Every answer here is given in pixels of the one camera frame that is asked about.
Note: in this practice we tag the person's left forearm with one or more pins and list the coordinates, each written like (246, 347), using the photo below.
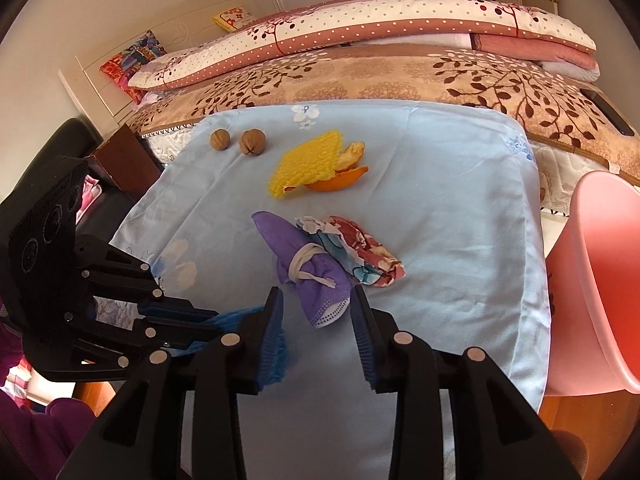
(35, 435)

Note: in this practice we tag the blue foam fruit net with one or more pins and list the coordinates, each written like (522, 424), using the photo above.
(235, 316)

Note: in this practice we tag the white folded sheet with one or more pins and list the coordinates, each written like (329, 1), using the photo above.
(575, 72)

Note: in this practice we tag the pink patterned cloth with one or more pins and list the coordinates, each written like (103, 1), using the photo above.
(90, 195)

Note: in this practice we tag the brown leaf print blanket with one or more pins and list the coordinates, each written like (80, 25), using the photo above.
(400, 80)

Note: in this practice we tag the black smartphone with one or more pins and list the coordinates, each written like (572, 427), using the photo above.
(607, 110)

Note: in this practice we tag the colourful patterned pillow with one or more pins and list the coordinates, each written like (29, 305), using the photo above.
(132, 65)

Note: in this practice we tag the pink folded blanket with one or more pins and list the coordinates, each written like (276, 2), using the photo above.
(530, 50)

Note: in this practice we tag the polka dot tree quilt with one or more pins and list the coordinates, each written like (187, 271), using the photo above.
(400, 15)

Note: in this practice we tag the pink plastic bucket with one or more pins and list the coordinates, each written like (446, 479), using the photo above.
(600, 285)

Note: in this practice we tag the brown wooden nightstand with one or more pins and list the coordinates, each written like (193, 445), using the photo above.
(130, 160)

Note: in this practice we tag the purple face mask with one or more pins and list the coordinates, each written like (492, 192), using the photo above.
(295, 255)

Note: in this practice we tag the floral wrapper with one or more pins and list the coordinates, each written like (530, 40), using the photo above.
(370, 255)

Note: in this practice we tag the yellow patterned pillow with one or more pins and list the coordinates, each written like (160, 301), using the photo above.
(235, 17)

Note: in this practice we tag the light blue floral cloth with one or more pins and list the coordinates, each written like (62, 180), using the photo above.
(450, 285)

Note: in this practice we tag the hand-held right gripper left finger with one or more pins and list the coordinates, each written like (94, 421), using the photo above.
(270, 350)

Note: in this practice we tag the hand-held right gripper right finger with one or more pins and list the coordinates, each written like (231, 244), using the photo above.
(361, 345)

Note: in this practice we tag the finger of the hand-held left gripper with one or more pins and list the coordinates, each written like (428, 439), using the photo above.
(170, 327)
(125, 275)

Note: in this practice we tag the yellow foam fruit net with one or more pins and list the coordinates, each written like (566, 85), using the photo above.
(307, 165)

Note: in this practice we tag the cream wooden headboard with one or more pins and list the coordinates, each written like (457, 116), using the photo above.
(100, 85)

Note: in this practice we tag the brown walnut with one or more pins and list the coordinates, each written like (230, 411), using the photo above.
(251, 142)
(220, 140)

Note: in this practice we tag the black leather chair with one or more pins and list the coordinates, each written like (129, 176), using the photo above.
(65, 137)

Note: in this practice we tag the orange peel piece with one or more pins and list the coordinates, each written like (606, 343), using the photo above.
(340, 181)

